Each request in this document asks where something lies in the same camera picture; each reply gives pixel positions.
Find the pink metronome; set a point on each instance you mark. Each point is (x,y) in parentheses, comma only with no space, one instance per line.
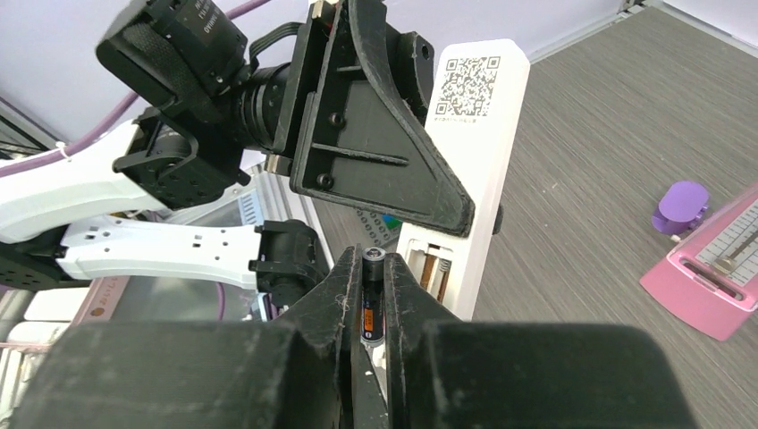
(709,279)

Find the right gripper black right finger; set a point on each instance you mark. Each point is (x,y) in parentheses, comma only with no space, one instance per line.
(447,373)

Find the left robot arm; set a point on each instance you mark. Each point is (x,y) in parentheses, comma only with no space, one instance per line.
(63,221)

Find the purple round object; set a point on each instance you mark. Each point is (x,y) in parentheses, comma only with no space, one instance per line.
(681,208)

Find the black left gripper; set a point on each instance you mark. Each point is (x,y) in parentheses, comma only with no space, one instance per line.
(366,90)

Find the grey building baseplate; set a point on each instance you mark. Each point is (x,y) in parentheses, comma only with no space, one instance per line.
(382,230)

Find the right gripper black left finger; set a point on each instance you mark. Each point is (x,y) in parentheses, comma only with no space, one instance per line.
(293,372)

